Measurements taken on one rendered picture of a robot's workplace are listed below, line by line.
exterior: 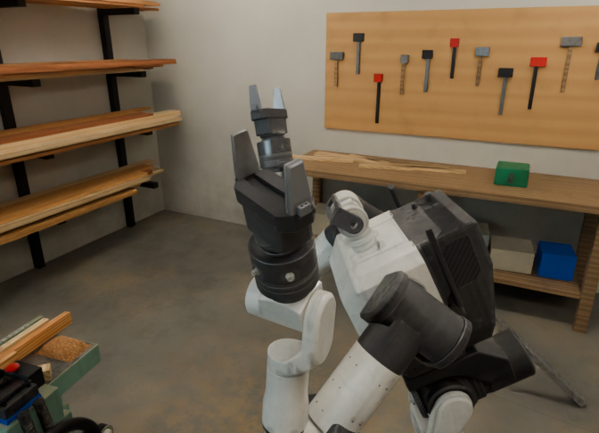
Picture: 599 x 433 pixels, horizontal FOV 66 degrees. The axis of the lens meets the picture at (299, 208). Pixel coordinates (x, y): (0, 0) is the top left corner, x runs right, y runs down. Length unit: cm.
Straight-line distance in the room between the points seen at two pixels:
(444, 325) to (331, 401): 22
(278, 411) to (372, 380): 16
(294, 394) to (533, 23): 319
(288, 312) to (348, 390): 21
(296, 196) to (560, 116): 323
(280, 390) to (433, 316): 27
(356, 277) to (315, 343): 26
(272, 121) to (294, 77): 289
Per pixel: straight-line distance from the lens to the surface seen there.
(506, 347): 120
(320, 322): 64
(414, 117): 374
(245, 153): 58
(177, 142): 491
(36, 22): 424
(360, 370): 79
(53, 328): 161
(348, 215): 88
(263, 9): 421
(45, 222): 371
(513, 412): 273
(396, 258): 89
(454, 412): 117
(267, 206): 53
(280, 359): 71
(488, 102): 364
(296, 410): 75
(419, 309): 77
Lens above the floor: 174
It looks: 20 degrees down
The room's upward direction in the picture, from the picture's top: straight up
